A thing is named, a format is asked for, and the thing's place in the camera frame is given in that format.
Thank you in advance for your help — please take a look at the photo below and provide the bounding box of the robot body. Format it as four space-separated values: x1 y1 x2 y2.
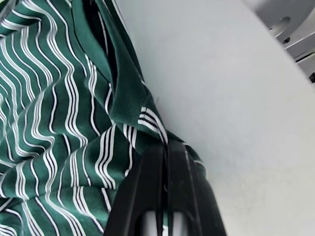
242 0 315 86

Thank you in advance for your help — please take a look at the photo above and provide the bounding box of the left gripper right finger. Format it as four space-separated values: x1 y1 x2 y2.
166 142 228 236

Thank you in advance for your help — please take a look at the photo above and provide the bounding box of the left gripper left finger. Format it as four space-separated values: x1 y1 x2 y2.
102 144 166 236

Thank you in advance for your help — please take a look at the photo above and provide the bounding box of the green striped T-shirt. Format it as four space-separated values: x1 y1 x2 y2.
0 0 209 236

